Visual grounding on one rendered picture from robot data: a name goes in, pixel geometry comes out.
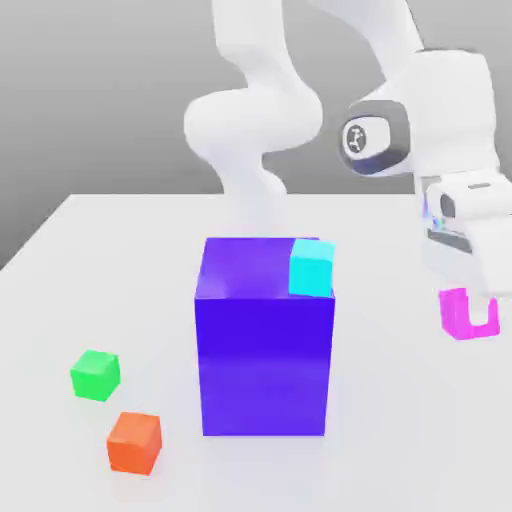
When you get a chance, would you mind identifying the small green cube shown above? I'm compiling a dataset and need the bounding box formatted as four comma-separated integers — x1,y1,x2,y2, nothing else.
69,349,122,404

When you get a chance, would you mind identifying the large blue box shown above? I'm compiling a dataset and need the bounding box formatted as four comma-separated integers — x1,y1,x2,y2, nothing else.
194,236,336,438

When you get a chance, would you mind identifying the small orange cube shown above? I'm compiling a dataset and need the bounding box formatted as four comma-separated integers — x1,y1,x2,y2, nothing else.
106,411,164,477

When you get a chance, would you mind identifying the small magenta cube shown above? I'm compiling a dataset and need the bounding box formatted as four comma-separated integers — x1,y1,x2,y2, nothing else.
438,286,501,342

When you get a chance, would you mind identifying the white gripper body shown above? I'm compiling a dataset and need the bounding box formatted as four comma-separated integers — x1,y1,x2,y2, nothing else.
420,222,512,300

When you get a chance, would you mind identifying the small cyan cube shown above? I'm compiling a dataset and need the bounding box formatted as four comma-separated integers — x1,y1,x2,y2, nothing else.
287,238,337,299

